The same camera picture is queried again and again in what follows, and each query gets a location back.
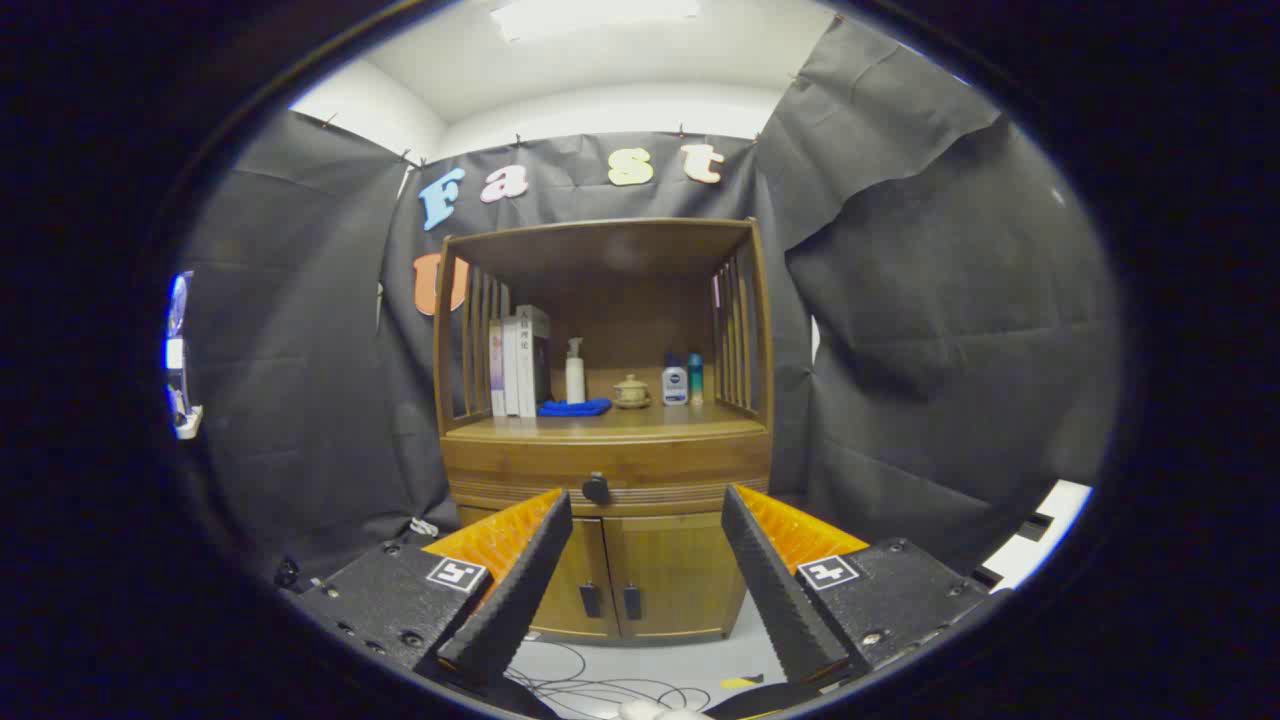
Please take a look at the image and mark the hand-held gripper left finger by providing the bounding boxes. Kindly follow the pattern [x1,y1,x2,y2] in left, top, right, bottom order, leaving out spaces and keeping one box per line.
[290,488,574,691]

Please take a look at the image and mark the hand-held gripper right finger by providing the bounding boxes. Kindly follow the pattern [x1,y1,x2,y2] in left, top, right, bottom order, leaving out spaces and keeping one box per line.
[721,484,1011,686]

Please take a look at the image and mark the wooden drawer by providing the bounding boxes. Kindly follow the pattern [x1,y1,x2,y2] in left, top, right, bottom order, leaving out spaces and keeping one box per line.
[443,435,771,516]

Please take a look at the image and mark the wooden cabinet door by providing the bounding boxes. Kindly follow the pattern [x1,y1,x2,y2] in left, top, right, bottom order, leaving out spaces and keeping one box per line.
[458,505,621,639]
[603,512,749,641]

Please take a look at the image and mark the wooden countertop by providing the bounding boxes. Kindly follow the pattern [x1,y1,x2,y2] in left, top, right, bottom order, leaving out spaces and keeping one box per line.
[450,400,766,441]

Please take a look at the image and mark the wooden cabinet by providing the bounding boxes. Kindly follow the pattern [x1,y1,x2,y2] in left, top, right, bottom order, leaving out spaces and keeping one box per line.
[432,217,776,643]

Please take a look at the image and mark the thin white book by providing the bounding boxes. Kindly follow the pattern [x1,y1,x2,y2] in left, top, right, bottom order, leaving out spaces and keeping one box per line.
[502,316,521,418]

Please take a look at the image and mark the white book with dark portrait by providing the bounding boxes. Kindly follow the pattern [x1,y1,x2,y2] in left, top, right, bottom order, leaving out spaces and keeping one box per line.
[515,305,554,419]

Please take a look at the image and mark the white lit equipment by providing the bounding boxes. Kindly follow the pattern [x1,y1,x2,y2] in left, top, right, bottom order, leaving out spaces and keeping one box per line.
[163,270,204,441]

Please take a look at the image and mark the ceiling light panel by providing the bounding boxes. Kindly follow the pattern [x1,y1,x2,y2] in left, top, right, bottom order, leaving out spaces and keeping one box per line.
[488,0,703,43]

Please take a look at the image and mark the black floor cables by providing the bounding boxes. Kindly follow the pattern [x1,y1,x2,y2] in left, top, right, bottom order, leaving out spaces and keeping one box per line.
[505,640,713,716]

